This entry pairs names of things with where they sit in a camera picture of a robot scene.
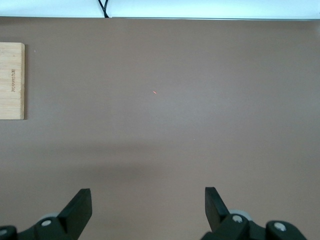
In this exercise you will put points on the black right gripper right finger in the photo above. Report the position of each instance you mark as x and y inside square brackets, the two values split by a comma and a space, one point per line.
[220, 225]

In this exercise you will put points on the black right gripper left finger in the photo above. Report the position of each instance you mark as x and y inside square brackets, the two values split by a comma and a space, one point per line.
[72, 220]

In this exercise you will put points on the bamboo cutting board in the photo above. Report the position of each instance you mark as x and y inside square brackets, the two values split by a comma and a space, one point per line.
[12, 80]

